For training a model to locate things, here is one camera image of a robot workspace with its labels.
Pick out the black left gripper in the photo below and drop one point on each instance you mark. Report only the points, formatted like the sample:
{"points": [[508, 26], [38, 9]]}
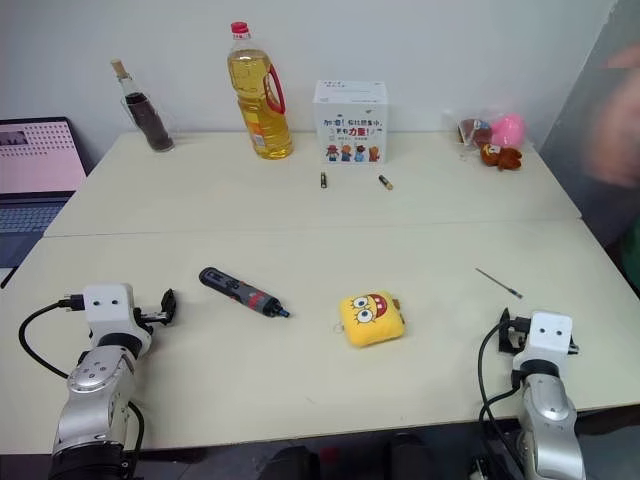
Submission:
{"points": [[150, 316]]}

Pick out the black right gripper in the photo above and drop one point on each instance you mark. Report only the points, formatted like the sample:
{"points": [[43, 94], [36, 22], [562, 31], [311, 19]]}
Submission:
{"points": [[522, 331]]}

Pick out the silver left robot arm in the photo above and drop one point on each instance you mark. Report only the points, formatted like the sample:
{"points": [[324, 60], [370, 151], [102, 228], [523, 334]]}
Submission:
{"points": [[95, 385]]}

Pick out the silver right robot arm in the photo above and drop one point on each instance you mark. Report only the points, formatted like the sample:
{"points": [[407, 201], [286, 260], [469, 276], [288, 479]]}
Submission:
{"points": [[547, 415]]}

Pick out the thin metal rod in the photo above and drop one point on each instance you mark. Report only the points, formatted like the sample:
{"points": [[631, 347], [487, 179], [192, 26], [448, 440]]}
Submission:
{"points": [[500, 284]]}

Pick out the grey red electric screwdriver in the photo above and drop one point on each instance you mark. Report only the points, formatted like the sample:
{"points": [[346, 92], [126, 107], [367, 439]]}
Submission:
{"points": [[240, 292]]}

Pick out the person's bare hand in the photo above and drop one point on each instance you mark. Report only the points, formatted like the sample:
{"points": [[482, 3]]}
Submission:
{"points": [[617, 130]]}

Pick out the person's dark green clothing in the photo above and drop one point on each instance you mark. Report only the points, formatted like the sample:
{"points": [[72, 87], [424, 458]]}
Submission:
{"points": [[625, 235]]}

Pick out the yellow cartoon face plush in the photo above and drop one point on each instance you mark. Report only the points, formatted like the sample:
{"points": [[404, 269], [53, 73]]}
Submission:
{"points": [[372, 320]]}

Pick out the brown plush toy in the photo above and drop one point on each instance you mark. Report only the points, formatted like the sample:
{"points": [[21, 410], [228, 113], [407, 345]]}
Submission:
{"points": [[502, 157]]}

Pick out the corked glass bottle dark liquid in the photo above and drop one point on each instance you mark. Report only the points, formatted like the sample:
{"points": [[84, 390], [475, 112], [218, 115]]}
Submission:
{"points": [[147, 117]]}

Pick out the grey laptop pink screen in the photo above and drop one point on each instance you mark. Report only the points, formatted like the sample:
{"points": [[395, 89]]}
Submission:
{"points": [[35, 165]]}

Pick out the black gold battery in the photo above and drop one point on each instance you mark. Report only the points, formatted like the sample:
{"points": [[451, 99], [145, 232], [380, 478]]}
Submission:
{"points": [[385, 182], [323, 180]]}

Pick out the dark rounded shape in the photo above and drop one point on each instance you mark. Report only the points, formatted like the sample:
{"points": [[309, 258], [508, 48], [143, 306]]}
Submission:
{"points": [[292, 465]]}

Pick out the clear plastic snack packet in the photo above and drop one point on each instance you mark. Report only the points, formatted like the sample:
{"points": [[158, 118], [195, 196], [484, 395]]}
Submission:
{"points": [[472, 129]]}

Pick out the cooking oil bottle red cap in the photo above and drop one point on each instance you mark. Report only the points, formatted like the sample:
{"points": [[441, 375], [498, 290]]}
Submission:
{"points": [[257, 100]]}

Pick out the grey partition panel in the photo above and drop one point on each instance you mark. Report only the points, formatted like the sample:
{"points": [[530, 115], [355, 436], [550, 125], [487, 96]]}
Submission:
{"points": [[570, 100]]}

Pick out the white cartoon print box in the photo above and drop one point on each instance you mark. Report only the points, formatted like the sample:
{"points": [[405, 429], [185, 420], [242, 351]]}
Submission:
{"points": [[350, 120]]}

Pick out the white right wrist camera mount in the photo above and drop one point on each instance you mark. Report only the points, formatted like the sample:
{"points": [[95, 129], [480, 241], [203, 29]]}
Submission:
{"points": [[547, 332]]}

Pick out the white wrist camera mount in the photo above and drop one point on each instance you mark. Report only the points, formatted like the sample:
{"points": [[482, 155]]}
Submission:
{"points": [[107, 310], [547, 332]]}

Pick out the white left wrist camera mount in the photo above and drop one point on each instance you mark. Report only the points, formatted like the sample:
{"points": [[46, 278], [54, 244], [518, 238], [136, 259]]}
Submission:
{"points": [[107, 310]]}

